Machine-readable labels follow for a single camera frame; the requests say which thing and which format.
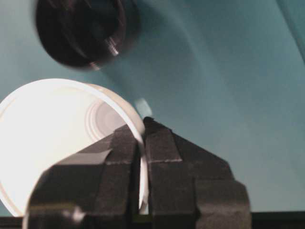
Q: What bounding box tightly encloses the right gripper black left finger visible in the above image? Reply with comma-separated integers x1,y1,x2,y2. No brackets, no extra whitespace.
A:
22,125,140,229

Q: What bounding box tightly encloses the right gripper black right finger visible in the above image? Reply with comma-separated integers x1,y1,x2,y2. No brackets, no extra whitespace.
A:
144,117,252,229

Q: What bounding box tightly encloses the white paper cup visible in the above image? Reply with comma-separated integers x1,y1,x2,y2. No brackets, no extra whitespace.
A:
0,79,145,217

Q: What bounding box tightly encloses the black cup holder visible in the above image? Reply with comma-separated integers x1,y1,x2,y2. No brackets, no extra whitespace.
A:
34,0,141,69

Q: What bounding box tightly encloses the teal table mat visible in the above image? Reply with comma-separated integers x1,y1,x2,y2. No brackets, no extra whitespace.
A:
0,0,305,212

